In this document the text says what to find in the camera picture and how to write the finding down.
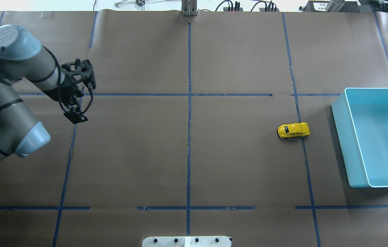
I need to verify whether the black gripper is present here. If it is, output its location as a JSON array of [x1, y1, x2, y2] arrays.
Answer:
[[45, 76, 88, 125]]

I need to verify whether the yellow beetle toy car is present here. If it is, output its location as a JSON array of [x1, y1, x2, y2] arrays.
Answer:
[[277, 122, 310, 139]]

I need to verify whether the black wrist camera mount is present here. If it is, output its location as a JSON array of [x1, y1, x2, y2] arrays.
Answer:
[[60, 58, 96, 90]]

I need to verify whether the small metal cup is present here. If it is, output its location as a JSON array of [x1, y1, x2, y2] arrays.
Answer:
[[326, 0, 345, 13]]

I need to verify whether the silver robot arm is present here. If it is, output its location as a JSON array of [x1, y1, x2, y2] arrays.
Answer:
[[0, 24, 96, 162]]

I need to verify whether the aluminium frame post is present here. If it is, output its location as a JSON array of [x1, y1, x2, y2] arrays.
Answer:
[[181, 0, 199, 16]]

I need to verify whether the light blue plastic bin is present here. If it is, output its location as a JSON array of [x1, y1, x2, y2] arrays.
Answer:
[[331, 87, 388, 189]]

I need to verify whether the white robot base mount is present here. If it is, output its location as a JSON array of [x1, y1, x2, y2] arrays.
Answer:
[[142, 236, 233, 247]]

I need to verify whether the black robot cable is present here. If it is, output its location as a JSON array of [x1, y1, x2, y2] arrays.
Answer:
[[43, 46, 95, 119]]

